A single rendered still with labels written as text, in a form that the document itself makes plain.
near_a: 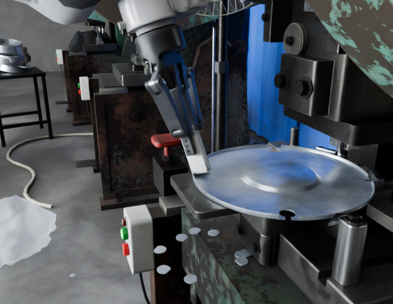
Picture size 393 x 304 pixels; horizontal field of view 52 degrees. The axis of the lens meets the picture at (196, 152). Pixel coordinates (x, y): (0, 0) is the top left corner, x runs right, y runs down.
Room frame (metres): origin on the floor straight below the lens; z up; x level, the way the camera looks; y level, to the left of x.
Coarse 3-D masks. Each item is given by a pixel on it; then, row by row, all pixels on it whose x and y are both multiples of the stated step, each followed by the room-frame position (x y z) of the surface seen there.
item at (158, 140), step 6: (156, 138) 0.88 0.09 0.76; (162, 138) 0.88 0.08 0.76; (168, 138) 0.88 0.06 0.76; (174, 138) 0.88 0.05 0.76; (180, 138) 0.88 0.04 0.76; (156, 144) 0.86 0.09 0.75; (162, 144) 0.86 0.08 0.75; (168, 144) 0.86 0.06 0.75; (174, 144) 0.87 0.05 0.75; (180, 144) 0.87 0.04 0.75; (168, 150) 0.88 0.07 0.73
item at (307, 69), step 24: (312, 24) 0.64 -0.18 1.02; (288, 48) 0.68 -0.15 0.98; (312, 48) 0.63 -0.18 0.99; (288, 72) 0.64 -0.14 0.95; (312, 72) 0.58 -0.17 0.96; (336, 72) 0.57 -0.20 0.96; (360, 72) 0.57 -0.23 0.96; (288, 96) 0.63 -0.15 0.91; (312, 96) 0.58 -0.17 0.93; (336, 96) 0.57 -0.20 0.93; (360, 96) 0.57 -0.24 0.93; (384, 96) 0.58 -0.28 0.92; (336, 120) 0.56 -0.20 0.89
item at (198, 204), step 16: (176, 176) 0.62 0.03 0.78; (192, 176) 0.62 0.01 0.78; (192, 192) 0.56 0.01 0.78; (192, 208) 0.51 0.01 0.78; (208, 208) 0.51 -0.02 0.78; (224, 208) 0.51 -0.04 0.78; (240, 224) 0.63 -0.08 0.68; (256, 224) 0.58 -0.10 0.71; (272, 224) 0.56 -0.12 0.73; (288, 224) 0.56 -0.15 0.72; (304, 224) 0.58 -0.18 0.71; (256, 240) 0.57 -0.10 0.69; (272, 240) 0.56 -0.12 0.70; (256, 256) 0.57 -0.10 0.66; (272, 256) 0.56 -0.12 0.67
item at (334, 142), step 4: (332, 140) 0.66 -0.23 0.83; (336, 140) 0.65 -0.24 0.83; (332, 144) 0.65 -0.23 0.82; (336, 144) 0.64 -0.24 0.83; (340, 144) 0.64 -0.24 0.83; (344, 144) 0.64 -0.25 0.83; (340, 148) 0.64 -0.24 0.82; (344, 148) 0.64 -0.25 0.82; (348, 148) 0.63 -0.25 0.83; (352, 148) 0.63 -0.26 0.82; (356, 148) 0.64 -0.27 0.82
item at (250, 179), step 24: (264, 144) 0.76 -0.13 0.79; (216, 168) 0.65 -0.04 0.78; (240, 168) 0.65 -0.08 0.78; (264, 168) 0.63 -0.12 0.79; (288, 168) 0.63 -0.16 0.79; (312, 168) 0.65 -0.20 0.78; (336, 168) 0.65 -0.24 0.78; (360, 168) 0.64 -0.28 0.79; (216, 192) 0.55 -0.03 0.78; (240, 192) 0.55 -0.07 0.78; (264, 192) 0.55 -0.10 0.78; (288, 192) 0.55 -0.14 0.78; (312, 192) 0.55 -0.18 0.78; (336, 192) 0.55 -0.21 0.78; (360, 192) 0.55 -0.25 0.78; (264, 216) 0.48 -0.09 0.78; (312, 216) 0.47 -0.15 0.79
